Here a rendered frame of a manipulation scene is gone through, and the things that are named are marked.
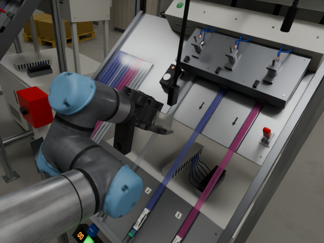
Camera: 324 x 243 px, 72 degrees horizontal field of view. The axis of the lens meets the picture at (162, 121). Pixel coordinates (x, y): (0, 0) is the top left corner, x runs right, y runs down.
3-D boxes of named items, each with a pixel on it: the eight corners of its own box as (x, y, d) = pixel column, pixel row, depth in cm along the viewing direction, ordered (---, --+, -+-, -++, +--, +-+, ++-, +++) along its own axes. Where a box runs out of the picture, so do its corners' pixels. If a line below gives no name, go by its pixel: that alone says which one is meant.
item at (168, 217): (184, 300, 54) (181, 304, 51) (46, 158, 86) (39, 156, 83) (225, 229, 56) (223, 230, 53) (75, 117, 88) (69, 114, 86)
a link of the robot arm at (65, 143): (56, 194, 37) (83, 135, 36) (24, 159, 43) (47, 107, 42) (91, 188, 44) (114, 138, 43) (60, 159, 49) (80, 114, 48)
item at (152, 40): (261, 169, 60) (261, 166, 56) (105, 84, 93) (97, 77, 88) (318, 70, 64) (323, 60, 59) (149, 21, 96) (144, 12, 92)
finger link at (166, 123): (186, 120, 64) (162, 110, 58) (176, 139, 65) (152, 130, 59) (179, 117, 67) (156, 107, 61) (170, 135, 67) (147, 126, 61)
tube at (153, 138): (108, 211, 66) (106, 211, 65) (105, 208, 67) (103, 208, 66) (198, 74, 72) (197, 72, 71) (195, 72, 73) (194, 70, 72)
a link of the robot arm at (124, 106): (109, 127, 46) (86, 111, 50) (124, 129, 50) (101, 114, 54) (125, 94, 45) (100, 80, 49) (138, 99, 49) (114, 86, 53)
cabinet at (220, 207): (197, 306, 110) (233, 239, 76) (106, 216, 145) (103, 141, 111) (248, 220, 154) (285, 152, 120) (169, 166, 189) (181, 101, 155)
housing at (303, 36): (310, 84, 64) (323, 53, 52) (176, 41, 89) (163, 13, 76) (323, 61, 65) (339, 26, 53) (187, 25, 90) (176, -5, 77)
